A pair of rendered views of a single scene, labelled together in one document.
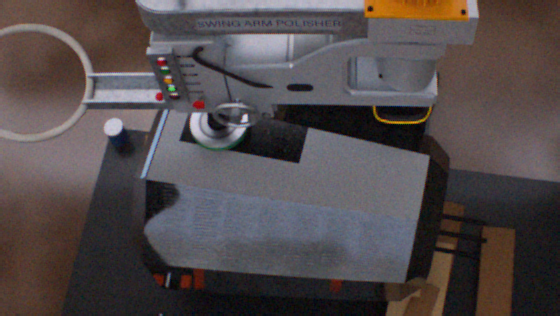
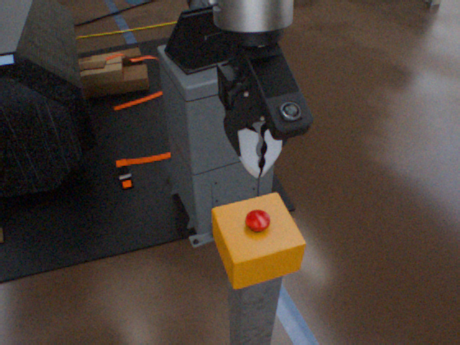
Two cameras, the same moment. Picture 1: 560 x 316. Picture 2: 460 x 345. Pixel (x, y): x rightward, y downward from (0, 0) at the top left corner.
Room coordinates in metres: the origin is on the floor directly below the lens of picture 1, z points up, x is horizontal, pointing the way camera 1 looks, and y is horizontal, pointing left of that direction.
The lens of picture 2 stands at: (1.45, 2.31, 1.56)
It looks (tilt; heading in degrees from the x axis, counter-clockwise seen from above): 43 degrees down; 232
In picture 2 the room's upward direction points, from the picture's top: straight up
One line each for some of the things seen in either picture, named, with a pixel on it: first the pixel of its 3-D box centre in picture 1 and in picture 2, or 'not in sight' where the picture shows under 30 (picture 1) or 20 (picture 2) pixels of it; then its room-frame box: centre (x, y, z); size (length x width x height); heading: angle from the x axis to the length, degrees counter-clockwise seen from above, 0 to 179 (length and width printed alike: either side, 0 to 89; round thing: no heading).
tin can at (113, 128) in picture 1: (116, 132); not in sight; (1.96, 0.78, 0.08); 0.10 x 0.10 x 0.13
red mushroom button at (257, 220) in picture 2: not in sight; (257, 220); (1.17, 2.02, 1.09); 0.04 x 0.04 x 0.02
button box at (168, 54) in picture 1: (169, 75); not in sight; (1.32, 0.28, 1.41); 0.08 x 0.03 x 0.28; 77
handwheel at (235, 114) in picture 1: (237, 105); not in sight; (1.27, 0.09, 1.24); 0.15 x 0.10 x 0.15; 77
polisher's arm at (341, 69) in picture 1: (322, 60); not in sight; (1.31, -0.19, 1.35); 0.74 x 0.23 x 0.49; 77
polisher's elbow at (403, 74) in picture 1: (407, 51); not in sight; (1.26, -0.46, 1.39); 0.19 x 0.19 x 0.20
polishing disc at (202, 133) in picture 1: (218, 121); not in sight; (1.41, 0.18, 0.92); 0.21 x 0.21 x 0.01
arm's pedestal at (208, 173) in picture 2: not in sight; (218, 136); (0.60, 1.11, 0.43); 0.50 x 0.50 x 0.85; 76
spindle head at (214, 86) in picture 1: (223, 53); not in sight; (1.39, 0.11, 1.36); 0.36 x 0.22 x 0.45; 77
